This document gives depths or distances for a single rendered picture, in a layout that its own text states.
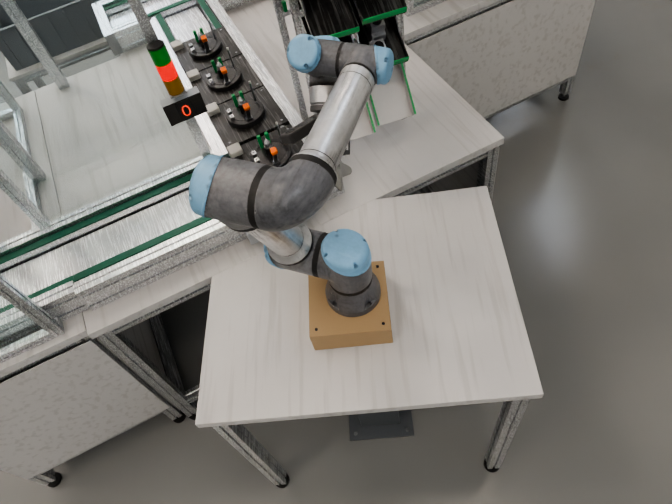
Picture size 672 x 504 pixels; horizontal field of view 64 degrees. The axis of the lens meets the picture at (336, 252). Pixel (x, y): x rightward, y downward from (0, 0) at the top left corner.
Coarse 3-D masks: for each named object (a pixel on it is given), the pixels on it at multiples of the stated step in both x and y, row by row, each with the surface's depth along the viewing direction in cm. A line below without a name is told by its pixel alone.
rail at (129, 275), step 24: (336, 192) 178; (168, 240) 166; (192, 240) 165; (216, 240) 169; (240, 240) 174; (120, 264) 163; (144, 264) 163; (168, 264) 167; (96, 288) 161; (120, 288) 166
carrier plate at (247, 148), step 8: (280, 128) 187; (288, 128) 186; (264, 136) 186; (272, 136) 185; (248, 144) 184; (256, 144) 184; (296, 144) 181; (248, 152) 182; (296, 152) 179; (248, 160) 180
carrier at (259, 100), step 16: (240, 96) 191; (256, 96) 199; (208, 112) 195; (224, 112) 196; (240, 112) 192; (256, 112) 191; (272, 112) 192; (224, 128) 191; (240, 128) 190; (256, 128) 189; (272, 128) 188; (224, 144) 186; (240, 144) 186
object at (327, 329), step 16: (384, 272) 150; (320, 288) 149; (384, 288) 147; (320, 304) 147; (384, 304) 144; (320, 320) 144; (336, 320) 143; (352, 320) 143; (368, 320) 142; (384, 320) 142; (320, 336) 142; (336, 336) 142; (352, 336) 142; (368, 336) 143; (384, 336) 143
